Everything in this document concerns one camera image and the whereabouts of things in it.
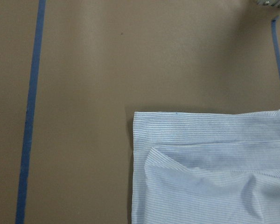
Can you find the blue white striped shirt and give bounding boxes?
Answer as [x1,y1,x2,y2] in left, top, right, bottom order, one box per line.
[131,110,280,224]

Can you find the aluminium camera post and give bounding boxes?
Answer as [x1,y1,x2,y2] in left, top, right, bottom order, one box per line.
[255,0,280,8]

